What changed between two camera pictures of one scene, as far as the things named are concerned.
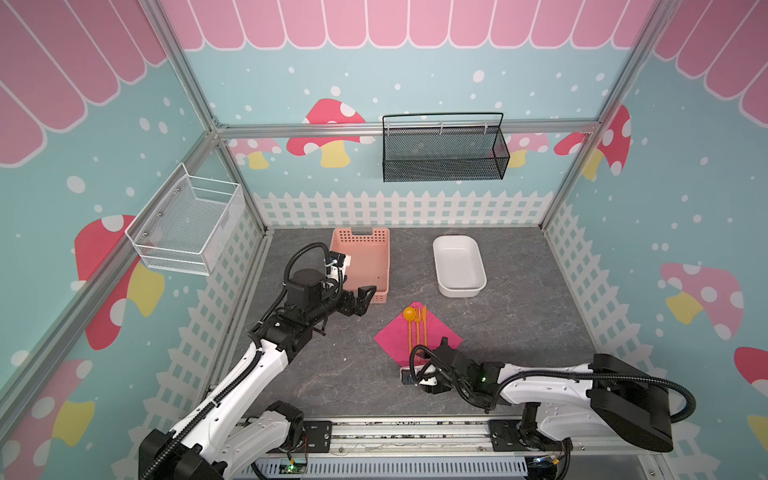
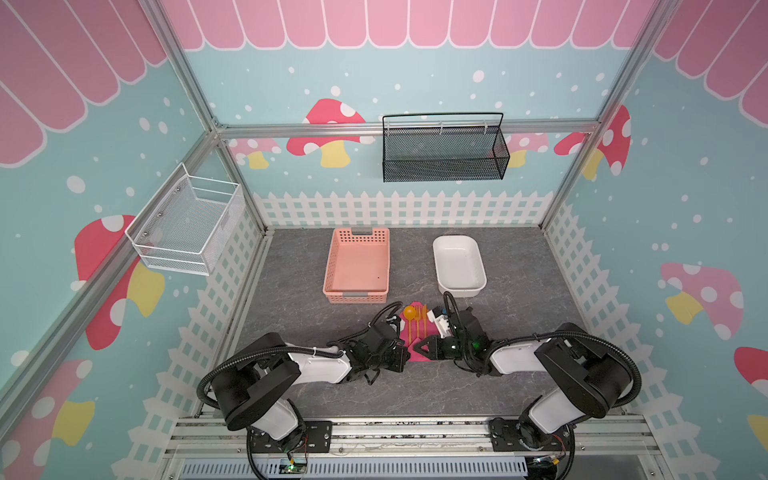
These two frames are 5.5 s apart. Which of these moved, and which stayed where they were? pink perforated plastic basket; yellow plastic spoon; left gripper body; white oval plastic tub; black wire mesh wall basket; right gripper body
Moved: left gripper body; right gripper body
Stayed: white oval plastic tub; yellow plastic spoon; black wire mesh wall basket; pink perforated plastic basket
